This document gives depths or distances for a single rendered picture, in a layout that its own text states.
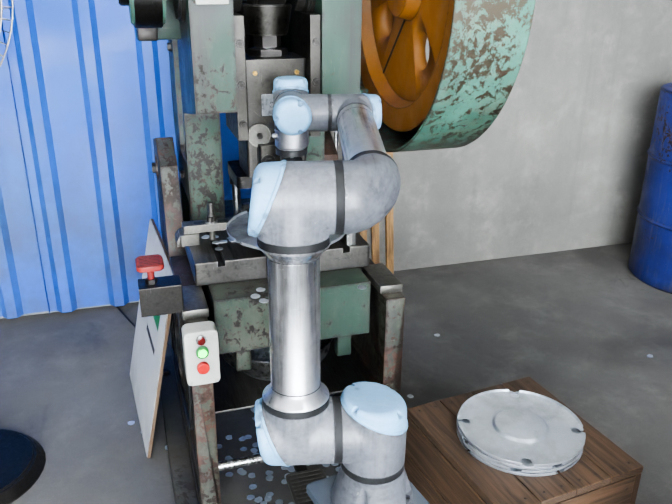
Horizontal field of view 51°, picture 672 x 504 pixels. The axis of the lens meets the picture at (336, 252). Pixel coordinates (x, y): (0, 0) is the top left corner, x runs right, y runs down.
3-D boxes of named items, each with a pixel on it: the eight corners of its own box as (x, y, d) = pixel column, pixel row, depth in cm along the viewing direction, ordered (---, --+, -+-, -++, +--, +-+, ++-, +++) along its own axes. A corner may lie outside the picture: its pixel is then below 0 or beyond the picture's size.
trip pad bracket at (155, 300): (188, 355, 165) (182, 280, 158) (146, 362, 162) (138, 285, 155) (186, 343, 170) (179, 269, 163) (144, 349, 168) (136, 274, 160)
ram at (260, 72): (311, 177, 172) (311, 53, 161) (251, 182, 168) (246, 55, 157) (294, 160, 187) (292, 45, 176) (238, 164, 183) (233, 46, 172)
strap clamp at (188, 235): (243, 240, 183) (241, 203, 179) (177, 247, 179) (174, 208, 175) (239, 232, 189) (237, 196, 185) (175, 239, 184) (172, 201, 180)
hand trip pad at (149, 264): (167, 295, 157) (164, 264, 154) (139, 298, 156) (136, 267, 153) (164, 282, 163) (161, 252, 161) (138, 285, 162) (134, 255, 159)
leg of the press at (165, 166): (226, 539, 181) (204, 208, 147) (181, 549, 178) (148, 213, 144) (187, 360, 262) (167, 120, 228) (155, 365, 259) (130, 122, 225)
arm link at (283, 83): (271, 80, 146) (272, 74, 154) (273, 132, 150) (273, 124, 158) (309, 80, 147) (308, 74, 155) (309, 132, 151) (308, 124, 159)
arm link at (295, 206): (342, 479, 121) (345, 168, 103) (255, 482, 120) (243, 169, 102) (337, 438, 132) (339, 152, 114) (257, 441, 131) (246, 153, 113)
